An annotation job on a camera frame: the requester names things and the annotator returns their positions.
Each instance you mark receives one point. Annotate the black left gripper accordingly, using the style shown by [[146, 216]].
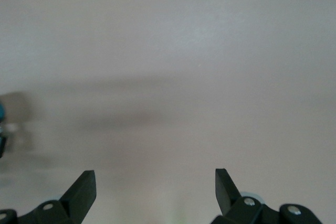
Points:
[[2, 145]]

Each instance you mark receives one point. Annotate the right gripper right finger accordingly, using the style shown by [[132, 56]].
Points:
[[228, 195]]

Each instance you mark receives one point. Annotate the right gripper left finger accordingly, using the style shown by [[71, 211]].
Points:
[[78, 195]]

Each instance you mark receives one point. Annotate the dark teal cup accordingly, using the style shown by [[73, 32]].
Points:
[[1, 111]]

